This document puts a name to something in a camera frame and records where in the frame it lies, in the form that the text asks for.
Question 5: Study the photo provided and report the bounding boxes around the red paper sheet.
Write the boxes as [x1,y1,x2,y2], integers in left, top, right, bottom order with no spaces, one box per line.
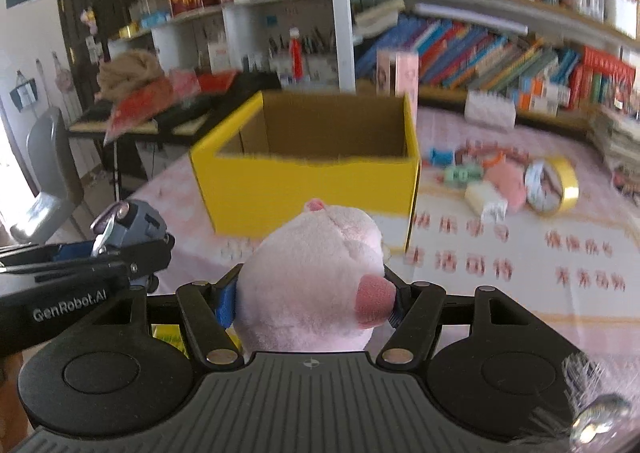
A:
[104,83,176,144]

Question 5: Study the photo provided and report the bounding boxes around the white bookshelf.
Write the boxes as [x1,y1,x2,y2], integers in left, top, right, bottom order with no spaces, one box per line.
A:
[107,0,640,144]

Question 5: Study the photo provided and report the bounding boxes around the long row of books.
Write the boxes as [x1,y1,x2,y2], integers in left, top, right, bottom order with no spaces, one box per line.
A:
[355,15,640,116]

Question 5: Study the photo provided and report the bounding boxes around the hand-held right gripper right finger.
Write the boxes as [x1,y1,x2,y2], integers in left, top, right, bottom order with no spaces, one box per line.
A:
[376,269,536,368]

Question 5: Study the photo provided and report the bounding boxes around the black mesh bag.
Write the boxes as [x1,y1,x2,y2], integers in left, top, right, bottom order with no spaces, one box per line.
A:
[220,72,282,98]

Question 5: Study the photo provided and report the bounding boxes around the pink cylindrical container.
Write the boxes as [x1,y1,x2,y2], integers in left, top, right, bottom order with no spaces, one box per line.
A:
[376,49,420,106]

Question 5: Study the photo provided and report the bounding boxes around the row of scissors and pens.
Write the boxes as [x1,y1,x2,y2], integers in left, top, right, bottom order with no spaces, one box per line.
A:
[267,28,336,58]

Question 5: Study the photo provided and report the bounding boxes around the red and white bottle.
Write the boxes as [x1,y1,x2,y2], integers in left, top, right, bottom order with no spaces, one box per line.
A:
[289,27,305,81]

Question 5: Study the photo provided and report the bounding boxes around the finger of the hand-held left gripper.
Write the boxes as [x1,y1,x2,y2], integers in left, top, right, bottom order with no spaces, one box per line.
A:
[0,240,98,264]
[0,233,176,294]

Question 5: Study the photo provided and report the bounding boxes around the small green toy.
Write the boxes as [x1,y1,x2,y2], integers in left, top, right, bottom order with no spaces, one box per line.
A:
[444,164,485,188]

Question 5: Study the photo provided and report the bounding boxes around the white rolled paper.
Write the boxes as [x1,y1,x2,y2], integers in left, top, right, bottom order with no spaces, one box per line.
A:
[415,3,528,36]

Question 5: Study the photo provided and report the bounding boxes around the pink egg toy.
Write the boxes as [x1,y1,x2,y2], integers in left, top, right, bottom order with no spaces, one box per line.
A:
[482,153,528,211]

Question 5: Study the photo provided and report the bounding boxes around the yellow tape roll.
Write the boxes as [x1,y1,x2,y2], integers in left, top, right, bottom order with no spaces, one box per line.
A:
[524,156,581,216]

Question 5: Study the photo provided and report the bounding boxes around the grey chair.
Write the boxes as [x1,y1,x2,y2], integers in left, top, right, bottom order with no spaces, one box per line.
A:
[9,107,86,246]

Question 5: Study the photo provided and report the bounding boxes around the red packet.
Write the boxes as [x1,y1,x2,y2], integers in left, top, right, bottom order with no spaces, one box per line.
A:
[197,72,238,94]

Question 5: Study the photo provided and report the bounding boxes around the pink plush toy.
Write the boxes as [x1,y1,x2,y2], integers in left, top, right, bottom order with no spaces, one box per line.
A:
[232,198,401,353]

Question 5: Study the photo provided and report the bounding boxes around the stack of magazines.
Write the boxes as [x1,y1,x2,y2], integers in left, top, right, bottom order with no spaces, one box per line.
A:
[587,105,640,206]

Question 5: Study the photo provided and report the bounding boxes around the yellow cardboard box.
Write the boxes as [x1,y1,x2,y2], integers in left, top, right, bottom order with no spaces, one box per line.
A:
[189,90,422,254]

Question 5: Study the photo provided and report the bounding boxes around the blue hanging bag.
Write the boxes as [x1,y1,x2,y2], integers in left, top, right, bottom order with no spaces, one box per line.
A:
[9,70,40,110]

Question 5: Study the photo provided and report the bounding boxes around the grey blue stapler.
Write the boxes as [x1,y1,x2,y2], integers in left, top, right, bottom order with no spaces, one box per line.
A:
[90,199,170,259]

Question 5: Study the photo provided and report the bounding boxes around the small white box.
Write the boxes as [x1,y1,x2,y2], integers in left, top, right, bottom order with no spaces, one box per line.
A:
[464,183,508,222]

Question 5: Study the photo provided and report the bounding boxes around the black desk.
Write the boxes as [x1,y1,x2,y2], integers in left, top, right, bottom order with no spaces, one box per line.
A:
[67,100,211,201]

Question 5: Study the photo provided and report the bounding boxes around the white quilted pouch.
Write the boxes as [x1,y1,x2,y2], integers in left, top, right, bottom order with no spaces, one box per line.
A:
[464,90,517,130]

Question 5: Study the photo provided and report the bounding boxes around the brown bundled cloth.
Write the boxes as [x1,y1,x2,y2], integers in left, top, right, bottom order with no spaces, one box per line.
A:
[96,50,163,101]

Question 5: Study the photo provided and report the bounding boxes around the beige thick book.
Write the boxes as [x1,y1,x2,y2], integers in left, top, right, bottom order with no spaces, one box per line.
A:
[355,0,406,36]

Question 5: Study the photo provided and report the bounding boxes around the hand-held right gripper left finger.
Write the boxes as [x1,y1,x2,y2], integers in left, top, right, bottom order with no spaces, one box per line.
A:
[90,265,245,367]

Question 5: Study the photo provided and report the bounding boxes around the black case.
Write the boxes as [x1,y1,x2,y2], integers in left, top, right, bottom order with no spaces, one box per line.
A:
[155,95,212,130]

